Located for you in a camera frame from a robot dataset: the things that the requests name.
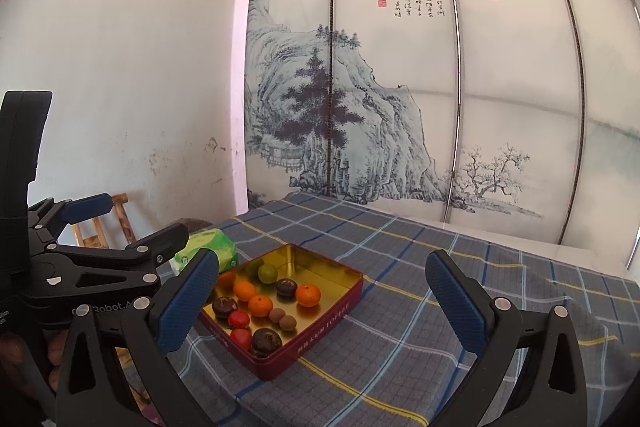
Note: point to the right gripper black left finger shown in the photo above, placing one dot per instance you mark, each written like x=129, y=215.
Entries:
x=92, y=387

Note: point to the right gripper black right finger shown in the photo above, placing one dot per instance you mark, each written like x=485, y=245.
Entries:
x=550, y=389

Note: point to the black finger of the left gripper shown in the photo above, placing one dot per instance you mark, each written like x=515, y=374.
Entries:
x=80, y=273
x=54, y=216

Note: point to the dark brown mangosteen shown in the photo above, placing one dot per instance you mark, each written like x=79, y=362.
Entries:
x=286, y=288
x=266, y=341
x=223, y=306

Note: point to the red tomato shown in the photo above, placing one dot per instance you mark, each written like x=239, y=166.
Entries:
x=238, y=319
x=242, y=338

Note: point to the orange mandarin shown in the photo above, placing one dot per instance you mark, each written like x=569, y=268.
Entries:
x=308, y=295
x=259, y=306
x=244, y=290

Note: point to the brown longan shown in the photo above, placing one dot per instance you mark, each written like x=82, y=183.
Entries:
x=288, y=323
x=276, y=315

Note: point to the green lime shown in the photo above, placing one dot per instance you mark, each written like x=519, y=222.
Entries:
x=267, y=274

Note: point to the person's left hand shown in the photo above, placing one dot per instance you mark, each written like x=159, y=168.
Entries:
x=15, y=355

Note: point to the wooden chair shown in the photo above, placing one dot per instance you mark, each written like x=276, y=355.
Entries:
x=109, y=229

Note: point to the red gold metal tin box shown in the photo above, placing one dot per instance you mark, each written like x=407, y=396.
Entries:
x=340, y=287

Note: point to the green tissue pack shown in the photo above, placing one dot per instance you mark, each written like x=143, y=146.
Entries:
x=212, y=240

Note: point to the blue plaid tablecloth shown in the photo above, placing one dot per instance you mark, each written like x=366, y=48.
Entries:
x=393, y=360

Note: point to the dark brown mangosteen in tin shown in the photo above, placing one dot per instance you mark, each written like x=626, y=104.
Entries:
x=286, y=288

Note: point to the orange mandarin in tin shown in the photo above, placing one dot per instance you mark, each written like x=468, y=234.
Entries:
x=308, y=295

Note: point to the painted folding screen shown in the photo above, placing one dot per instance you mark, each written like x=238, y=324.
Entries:
x=515, y=117

